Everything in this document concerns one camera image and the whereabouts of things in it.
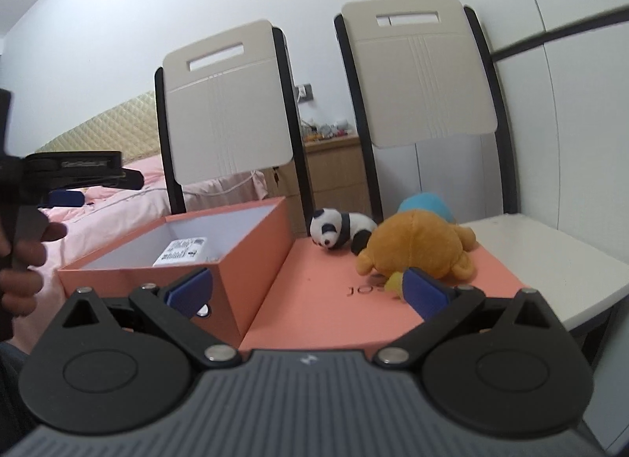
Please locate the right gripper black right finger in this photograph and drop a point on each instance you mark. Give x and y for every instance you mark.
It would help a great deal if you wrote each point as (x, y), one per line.
(498, 366)

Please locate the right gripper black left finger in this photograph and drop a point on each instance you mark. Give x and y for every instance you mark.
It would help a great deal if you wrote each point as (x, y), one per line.
(109, 365)

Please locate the orange shoe box base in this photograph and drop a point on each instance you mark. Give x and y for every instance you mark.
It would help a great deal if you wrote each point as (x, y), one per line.
(246, 247)

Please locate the person's left hand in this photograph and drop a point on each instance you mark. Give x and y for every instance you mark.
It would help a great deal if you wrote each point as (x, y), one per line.
(20, 281)

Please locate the pink bed with bedding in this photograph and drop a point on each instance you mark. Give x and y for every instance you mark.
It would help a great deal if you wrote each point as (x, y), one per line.
(109, 214)

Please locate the white table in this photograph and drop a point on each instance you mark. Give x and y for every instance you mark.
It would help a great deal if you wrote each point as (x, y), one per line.
(577, 280)

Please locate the quilted beige headboard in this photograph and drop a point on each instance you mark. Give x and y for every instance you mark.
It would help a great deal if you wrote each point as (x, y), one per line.
(131, 128)

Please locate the white paper label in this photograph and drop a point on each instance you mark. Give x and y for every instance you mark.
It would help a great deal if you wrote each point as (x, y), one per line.
(184, 251)

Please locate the brown bear plush toy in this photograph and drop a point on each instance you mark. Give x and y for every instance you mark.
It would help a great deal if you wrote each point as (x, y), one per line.
(418, 239)

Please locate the left beige folding chair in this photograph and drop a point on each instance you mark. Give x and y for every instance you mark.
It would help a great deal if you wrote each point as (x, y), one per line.
(227, 105)

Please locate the beige folding chair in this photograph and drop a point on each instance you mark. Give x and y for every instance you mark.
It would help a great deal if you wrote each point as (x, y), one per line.
(227, 105)
(422, 69)

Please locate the panda plush toy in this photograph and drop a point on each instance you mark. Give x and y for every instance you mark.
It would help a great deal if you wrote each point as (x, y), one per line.
(332, 230)

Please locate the wooden nightstand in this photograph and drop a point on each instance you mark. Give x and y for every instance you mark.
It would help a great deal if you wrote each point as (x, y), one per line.
(337, 177)

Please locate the right beige folding chair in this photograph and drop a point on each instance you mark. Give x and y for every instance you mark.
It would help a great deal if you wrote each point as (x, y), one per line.
(422, 69)

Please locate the small items on nightstand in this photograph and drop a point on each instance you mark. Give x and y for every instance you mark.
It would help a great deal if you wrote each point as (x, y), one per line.
(316, 132)

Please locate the wall power socket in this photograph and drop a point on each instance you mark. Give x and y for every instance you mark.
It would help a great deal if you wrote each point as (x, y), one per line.
(304, 93)

